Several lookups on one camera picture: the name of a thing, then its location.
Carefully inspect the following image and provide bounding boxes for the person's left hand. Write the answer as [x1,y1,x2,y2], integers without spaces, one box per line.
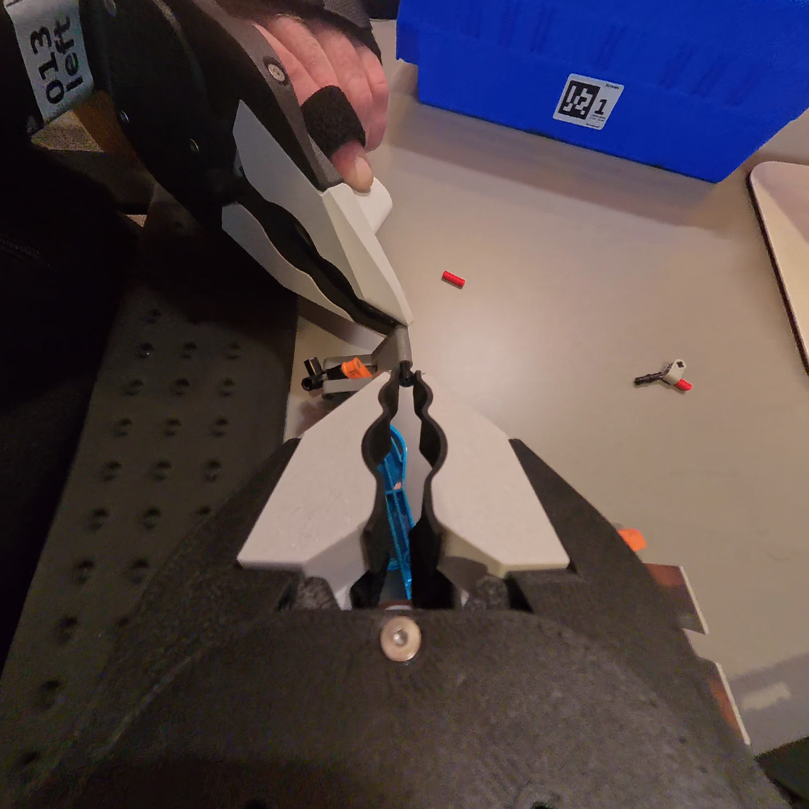
[253,13,391,195]

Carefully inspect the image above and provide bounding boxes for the grey orange brick assembly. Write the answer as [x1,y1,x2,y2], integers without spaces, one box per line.
[301,325,416,399]

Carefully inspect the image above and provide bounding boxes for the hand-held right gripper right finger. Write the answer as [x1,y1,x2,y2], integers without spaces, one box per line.
[413,372,571,576]

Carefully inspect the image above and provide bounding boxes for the grey tracked toy robot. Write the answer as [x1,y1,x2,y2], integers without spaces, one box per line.
[645,563,753,747]

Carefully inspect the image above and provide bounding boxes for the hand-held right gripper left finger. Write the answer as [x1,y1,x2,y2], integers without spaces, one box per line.
[237,372,395,609]

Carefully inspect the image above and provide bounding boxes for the blue storage bin with tag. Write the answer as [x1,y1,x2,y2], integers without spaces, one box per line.
[396,0,809,185]

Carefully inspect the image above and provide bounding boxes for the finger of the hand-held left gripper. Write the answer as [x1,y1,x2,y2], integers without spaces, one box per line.
[221,201,394,331]
[231,100,416,329]

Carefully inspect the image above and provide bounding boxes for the person's left forearm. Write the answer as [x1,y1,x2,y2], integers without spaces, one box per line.
[303,0,384,61]

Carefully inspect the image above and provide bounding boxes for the light blue brick separator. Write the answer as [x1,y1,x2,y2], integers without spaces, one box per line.
[377,424,417,600]

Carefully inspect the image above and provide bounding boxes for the white stand base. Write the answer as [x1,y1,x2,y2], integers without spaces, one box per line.
[747,161,809,378]

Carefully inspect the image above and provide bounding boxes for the black dimpled mat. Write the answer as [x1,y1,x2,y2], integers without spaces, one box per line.
[0,278,299,702]

